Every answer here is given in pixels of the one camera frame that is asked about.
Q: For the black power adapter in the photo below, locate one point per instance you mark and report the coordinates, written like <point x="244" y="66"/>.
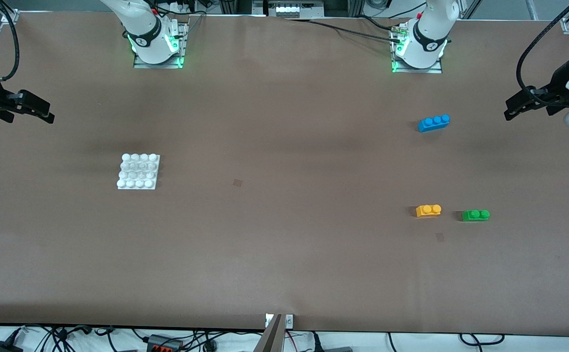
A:
<point x="3" y="347"/>

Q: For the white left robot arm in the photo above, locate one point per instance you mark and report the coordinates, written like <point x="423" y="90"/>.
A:
<point x="424" y="39"/>

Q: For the white studded base plate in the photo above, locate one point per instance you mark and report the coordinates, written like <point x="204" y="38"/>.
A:
<point x="139" y="172"/>

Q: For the green two-stud block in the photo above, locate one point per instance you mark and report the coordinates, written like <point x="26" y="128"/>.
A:
<point x="475" y="215"/>

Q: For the black plug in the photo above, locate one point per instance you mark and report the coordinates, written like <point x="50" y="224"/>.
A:
<point x="317" y="342"/>

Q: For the grey-brown camera post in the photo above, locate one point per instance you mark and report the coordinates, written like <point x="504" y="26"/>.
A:
<point x="272" y="337"/>

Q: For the small white edge bracket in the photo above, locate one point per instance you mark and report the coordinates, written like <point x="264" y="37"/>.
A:
<point x="289" y="320"/>

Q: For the white power strip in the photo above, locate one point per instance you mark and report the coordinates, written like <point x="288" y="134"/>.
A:
<point x="287" y="10"/>

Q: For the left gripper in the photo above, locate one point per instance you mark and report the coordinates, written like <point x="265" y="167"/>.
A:
<point x="556" y="90"/>

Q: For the blue three-stud block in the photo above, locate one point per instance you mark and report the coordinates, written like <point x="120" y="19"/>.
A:
<point x="433" y="123"/>

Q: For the black box orange connectors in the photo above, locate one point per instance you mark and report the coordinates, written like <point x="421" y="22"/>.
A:
<point x="164" y="344"/>

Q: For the yellow two-stud block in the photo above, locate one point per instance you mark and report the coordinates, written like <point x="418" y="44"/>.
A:
<point x="428" y="211"/>

